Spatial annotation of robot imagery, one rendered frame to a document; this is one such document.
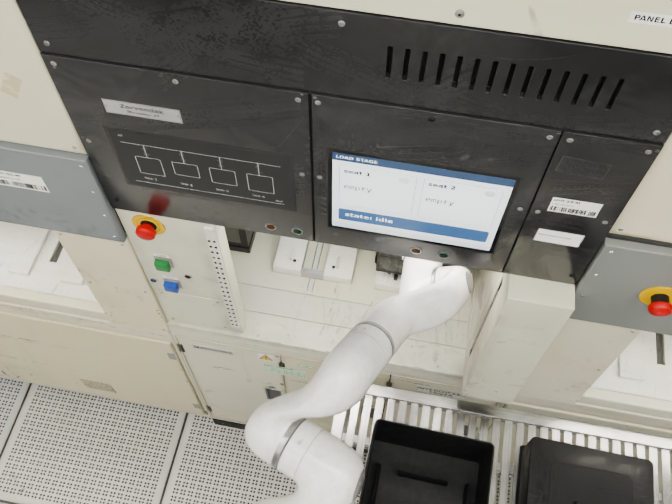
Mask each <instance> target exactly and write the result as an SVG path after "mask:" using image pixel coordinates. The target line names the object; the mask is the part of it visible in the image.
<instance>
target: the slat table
mask: <svg viewBox="0 0 672 504"><path fill-rule="evenodd" d="M364 397H365V400H364V406H363V412H362V417H361V423H360V429H359V435H358V436H357V435H354V434H355V428H356V423H357V417H358V412H359V406H360V401H359V402H358V403H357V404H356V405H354V406H353V407H352V408H351V412H350V409H348V410H347V411H345V412H342V413H340V414H337V415H334V418H333V423H332V428H331V434H332V435H334V436H336V437H337V438H339V439H340V440H342V441H343V442H345V443H346V444H348V445H349V446H350V447H356V452H357V453H358V455H359V456H360V458H361V459H362V458H363V452H364V449H367V450H368V453H369V448H370V443H371V438H372V433H373V428H374V424H375V421H376V420H377V419H381V417H382V410H383V404H384V401H388V404H387V411H386V417H385V420H389V421H393V416H394V410H395V403H399V410H398V417H397V422H399V423H403V424H405V417H406V410H407V405H411V409H410V416H409V424H408V425H412V426H416V424H417V416H418V409H419V407H423V408H422V416H421V423H420V427H422V428H426V429H428V424H429V416H430V409H433V410H434V415H433V424H432V430H436V431H440V424H441V415H442V411H444V412H446V415H445V423H444V432H445V433H450V434H451V433H452V424H453V415H454V413H455V414H457V423H456V433H455V435H459V436H463V434H464V424H465V415H466V416H469V423H468V433H467V437H468V438H473V439H475V435H476V424H477V418H481V423H480V434H479V440H482V441H487V436H488V424H489V420H493V422H492V435H491V443H492V444H493V445H494V447H495V450H494V459H493V468H492V477H491V487H490V496H489V504H495V491H496V478H497V474H498V475H501V478H500V492H499V504H507V500H508V484H509V477H513V485H512V501H511V504H515V501H516V489H517V477H518V465H519V453H520V446H522V445H523V442H524V426H526V427H528V439H527V443H528V442H529V441H530V440H531V439H532V438H533V437H536V428H537V429H540V437H541V438H545V439H548V431H552V440H555V441H560V433H564V442H565V443H570V444H572V435H575V436H576V445H579V446H584V437H586V438H588V447H589V448H594V449H596V440H600V450H603V451H608V442H612V452H613V453H618V454H621V444H624V455H627V456H632V457H633V446H634V447H636V448H637V458H642V459H645V449H649V460H650V461H651V462H652V463H653V466H654V504H672V495H671V475H670V453H672V438H667V437H661V436H656V435H650V434H645V433H640V432H634V431H629V430H623V429H618V428H612V427H607V426H601V425H596V424H590V423H585V422H579V421H574V420H568V419H563V418H557V417H552V416H546V415H541V414H535V413H530V412H524V411H519V410H513V409H508V408H502V407H497V406H491V405H486V404H480V403H475V402H469V401H464V400H458V399H453V398H447V397H442V396H437V395H431V394H426V393H420V392H415V391H409V390H404V389H398V388H393V387H387V386H382V385H376V384H372V385H371V386H370V388H369V389H368V391H367V392H366V394H365V395H364ZM373 398H374V399H376V405H375V411H374V417H373V423H372V429H371V435H370V438H368V437H366V435H367V429H368V423H369V417H370V411H371V405H372V399H373ZM349 416H350V417H349ZM501 422H504V436H503V450H502V463H500V462H498V451H499V437H500V424H501ZM512 424H515V425H516V438H515V453H514V465H511V464H510V454H511V439H512ZM657 451H661V466H662V492H663V493H659V485H658V458H657ZM368 453H367V458H368Z"/></svg>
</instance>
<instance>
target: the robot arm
mask: <svg viewBox="0 0 672 504"><path fill-rule="evenodd" d="M402 260H404V263H403V269H402V276H401V282H400V289H399V294H398V295H394V296H391V297H388V298H385V299H383V300H381V301H380V302H378V303H377V304H376V305H374V306H373V307H372V308H371V310H370V311H369V312H368V313H367V314H366V315H365V316H364V317H363V318H362V319H361V320H360V321H359V322H358V323H357V324H356V325H355V326H354V327H353V328H352V329H351V330H350V331H349V332H348V333H347V334H346V335H345V337H344V338H343V339H342V340H341V341H340V342H339V343H338V344H337V345H336V346H335V347H334V348H333V350H332V351H331V352H330V353H329V354H328V356H327V357H326V358H325V360H324V361H323V363H322V365H321V366H320V368H319V370H318V371H317V373H316V374H315V376H314V377H313V378H312V380H311V381H310V382H309V383H308V384H306V385H305V386H304V387H302V388H300V389H297V390H295V391H292V392H290V393H287V394H284V395H281V396H279V397H276V398H273V399H271V400H269V401H267V402H265V403H263V404H262V405H260V406H259V407H258V408H256V409H255V410H254V411H253V412H252V414H251V415H250V417H249V418H248V420H247V421H246V425H245V440H246V443H247V445H248V447H249V448H250V450H251V451H252V452H253V453H254V454H255V455H257V456H258V457H259V458H260V459H262V460H263V461H265V462H266V463H268V464H269V465H271V466H272V467H274V468H275V469H277V470H278V471H280V472H282V473H283V474H285V475H286V476H288V477H289V478H291V479H293V480H294V481H295V482H297V484H298V488H297V490H296V491H295V492H294V493H292V494H290V495H285V496H280V497H273V498H267V499H263V500H260V501H257V502H255V503H254V504H351V503H352V502H353V501H354V500H355V499H356V498H357V497H358V495H359V493H360V491H361V488H362V486H363V483H364V479H365V470H364V465H363V462H362V459H361V458H360V456H359V455H358V453H357V452H356V451H355V450H354V449H353V448H352V447H350V446H349V445H348V444H346V443H345V442H343V441H342V440H340V439H339V438H337V437H336V436H334V435H332V434H331V433H329V432H328V431H326V430H324V429H323V428H321V427H319V426H318V425H316V424H314V423H313V422H311V421H309V420H308V419H306V418H319V417H328V416H333V415H337V414H340V413H342V412H345V411H347V410H348V409H350V408H352V407H353V406H354V405H356V404H357V403H358V402H359V401H360V400H361V399H362V398H363V397H364V395H365V394H366V392H367V391H368V389H369V388H370V386H371V385H372V383H373V382H374V380H375V379H376V378H377V377H378V375H379V374H380V373H381V371H382V370H383V369H384V367H385V366H386V365H387V364H388V362H389V361H390V360H391V358H392V357H393V356H394V354H395V353H396V352H397V350H398V349H399V348H400V346H401V345H402V344H403V342H404V341H405V340H406V338H407V337H409V336H411V335H413V334H416V333H420V332H423V331H426V330H428V329H431V328H434V327H436V326H438V325H441V324H443V323H445V322H446V321H448V320H450V319H451V318H452V317H454V316H455V315H456V314H457V313H458V312H459V311H460V310H461V309H462V307H463V306H464V305H465V304H466V302H467V301H468V299H469V297H470V295H471V293H472V290H473V277H472V275H471V273H470V271H469V270H468V269H466V268H465V267H462V266H445V267H442V265H443V263H440V262H434V261H428V260H422V259H416V258H410V257H404V256H402Z"/></svg>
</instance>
